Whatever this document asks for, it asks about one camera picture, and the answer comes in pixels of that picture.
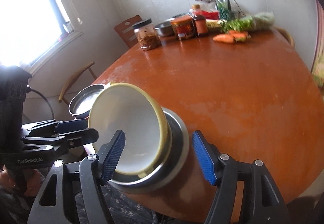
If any front carrot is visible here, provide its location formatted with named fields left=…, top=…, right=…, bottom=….
left=213, top=34, right=236, bottom=44

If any rear carrot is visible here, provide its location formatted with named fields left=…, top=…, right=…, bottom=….
left=227, top=30, right=250, bottom=42

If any yellow white ceramic bowl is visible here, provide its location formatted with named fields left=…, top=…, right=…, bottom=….
left=88, top=83, right=169, bottom=177

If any curved back wooden chair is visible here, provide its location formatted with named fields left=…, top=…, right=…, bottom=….
left=58, top=61, right=98, bottom=105

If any large steel basin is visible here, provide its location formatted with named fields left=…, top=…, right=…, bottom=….
left=108, top=107, right=191, bottom=194

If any black cable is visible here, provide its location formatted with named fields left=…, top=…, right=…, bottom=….
left=25, top=85, right=55, bottom=121

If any far wooden chair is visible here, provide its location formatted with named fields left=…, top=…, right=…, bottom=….
left=275, top=27, right=295, bottom=48

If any red plastic bear plate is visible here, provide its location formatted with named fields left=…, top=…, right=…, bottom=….
left=73, top=82, right=112, bottom=156

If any clear plastic bottle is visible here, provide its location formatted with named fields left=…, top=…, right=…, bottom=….
left=215, top=0, right=231, bottom=21

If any red lidded sauce jar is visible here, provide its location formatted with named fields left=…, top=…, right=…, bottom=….
left=171, top=15, right=195, bottom=40

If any window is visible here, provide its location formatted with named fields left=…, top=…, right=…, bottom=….
left=1, top=0, right=82, bottom=74

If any hello kitty door curtain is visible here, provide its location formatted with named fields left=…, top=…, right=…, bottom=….
left=311, top=0, right=324, bottom=93

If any carrot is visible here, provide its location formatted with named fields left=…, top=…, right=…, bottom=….
left=213, top=34, right=236, bottom=44
left=227, top=30, right=250, bottom=42

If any red slatted wooden chair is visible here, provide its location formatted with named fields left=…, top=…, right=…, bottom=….
left=114, top=15, right=142, bottom=49

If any red snack package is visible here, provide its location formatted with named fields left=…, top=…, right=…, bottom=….
left=202, top=10, right=220, bottom=20

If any dark sauce bottle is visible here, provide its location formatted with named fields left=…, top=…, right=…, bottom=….
left=192, top=4, right=208, bottom=37

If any steel bowl at back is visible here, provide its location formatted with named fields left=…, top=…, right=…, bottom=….
left=155, top=21, right=174, bottom=38

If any person's left hand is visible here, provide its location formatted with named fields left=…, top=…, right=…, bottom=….
left=1, top=164, right=44, bottom=197

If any bag of green vegetables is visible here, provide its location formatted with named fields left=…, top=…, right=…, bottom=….
left=221, top=12, right=275, bottom=33

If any steel pan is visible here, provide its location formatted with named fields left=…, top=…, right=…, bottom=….
left=69, top=84, right=105, bottom=119

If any clear jar black lid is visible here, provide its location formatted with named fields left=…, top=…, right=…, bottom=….
left=132, top=18, right=161, bottom=51

